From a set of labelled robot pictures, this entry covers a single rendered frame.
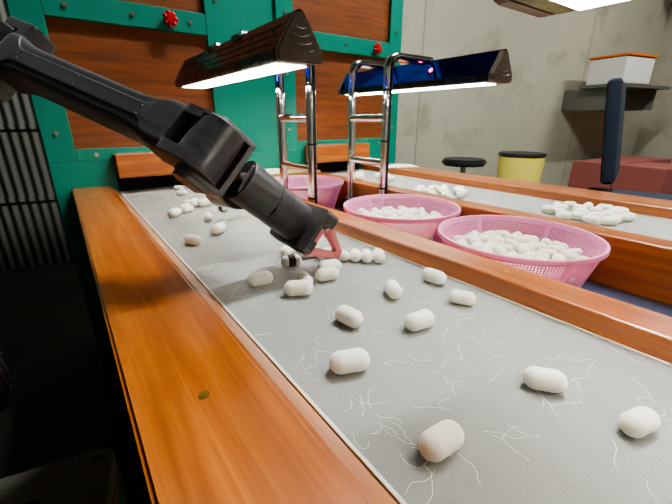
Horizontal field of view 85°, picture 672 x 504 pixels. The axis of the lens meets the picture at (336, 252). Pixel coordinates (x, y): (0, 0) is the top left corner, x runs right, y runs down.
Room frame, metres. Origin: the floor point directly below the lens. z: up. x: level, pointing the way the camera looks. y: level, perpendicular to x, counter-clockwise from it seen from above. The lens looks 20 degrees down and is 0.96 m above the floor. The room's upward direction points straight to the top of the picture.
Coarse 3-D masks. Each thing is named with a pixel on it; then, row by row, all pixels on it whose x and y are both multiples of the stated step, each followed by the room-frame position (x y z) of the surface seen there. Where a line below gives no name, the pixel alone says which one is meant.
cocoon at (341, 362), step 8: (336, 352) 0.28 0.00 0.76; (344, 352) 0.28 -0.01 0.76; (352, 352) 0.28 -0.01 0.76; (360, 352) 0.28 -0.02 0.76; (336, 360) 0.27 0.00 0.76; (344, 360) 0.27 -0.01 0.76; (352, 360) 0.27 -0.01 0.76; (360, 360) 0.27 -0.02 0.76; (368, 360) 0.28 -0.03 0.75; (336, 368) 0.27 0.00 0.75; (344, 368) 0.27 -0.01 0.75; (352, 368) 0.27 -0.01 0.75; (360, 368) 0.27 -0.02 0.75
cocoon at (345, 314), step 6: (342, 306) 0.36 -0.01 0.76; (348, 306) 0.36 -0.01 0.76; (336, 312) 0.36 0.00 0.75; (342, 312) 0.36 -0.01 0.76; (348, 312) 0.35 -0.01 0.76; (354, 312) 0.35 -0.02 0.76; (360, 312) 0.35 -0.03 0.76; (336, 318) 0.36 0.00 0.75; (342, 318) 0.35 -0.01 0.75; (348, 318) 0.35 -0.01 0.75; (354, 318) 0.34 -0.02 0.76; (360, 318) 0.35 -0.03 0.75; (348, 324) 0.35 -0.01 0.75; (354, 324) 0.34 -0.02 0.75; (360, 324) 0.35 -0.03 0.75
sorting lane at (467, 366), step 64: (128, 192) 1.15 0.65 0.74; (192, 192) 1.15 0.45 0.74; (192, 256) 0.58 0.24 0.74; (256, 256) 0.58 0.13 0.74; (256, 320) 0.37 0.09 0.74; (320, 320) 0.37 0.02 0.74; (384, 320) 0.37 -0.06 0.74; (448, 320) 0.37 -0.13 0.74; (512, 320) 0.37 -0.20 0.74; (320, 384) 0.26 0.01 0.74; (384, 384) 0.26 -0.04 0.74; (448, 384) 0.26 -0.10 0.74; (512, 384) 0.26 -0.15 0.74; (576, 384) 0.26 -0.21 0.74; (640, 384) 0.26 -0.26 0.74; (384, 448) 0.19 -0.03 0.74; (512, 448) 0.19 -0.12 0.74; (576, 448) 0.19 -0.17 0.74; (640, 448) 0.19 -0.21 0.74
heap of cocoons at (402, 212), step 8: (360, 208) 0.91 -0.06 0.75; (376, 208) 0.92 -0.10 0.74; (384, 208) 0.91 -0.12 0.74; (392, 208) 0.93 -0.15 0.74; (400, 208) 0.92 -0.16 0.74; (416, 208) 0.93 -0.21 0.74; (376, 216) 0.84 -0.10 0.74; (384, 216) 0.86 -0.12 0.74; (392, 216) 0.85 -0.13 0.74; (400, 216) 0.87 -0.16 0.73; (408, 216) 0.83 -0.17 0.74; (416, 216) 0.89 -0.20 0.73; (424, 216) 0.84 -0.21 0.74; (432, 216) 0.83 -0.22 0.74; (440, 216) 0.83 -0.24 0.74; (408, 224) 0.77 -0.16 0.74
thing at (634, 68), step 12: (600, 60) 4.40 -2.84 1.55; (612, 60) 4.28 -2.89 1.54; (624, 60) 4.17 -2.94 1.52; (636, 60) 4.20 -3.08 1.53; (648, 60) 4.28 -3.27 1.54; (588, 72) 4.50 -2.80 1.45; (600, 72) 4.37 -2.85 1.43; (612, 72) 4.25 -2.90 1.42; (624, 72) 4.15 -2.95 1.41; (636, 72) 4.22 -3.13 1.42; (648, 72) 4.30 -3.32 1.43; (588, 84) 4.47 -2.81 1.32
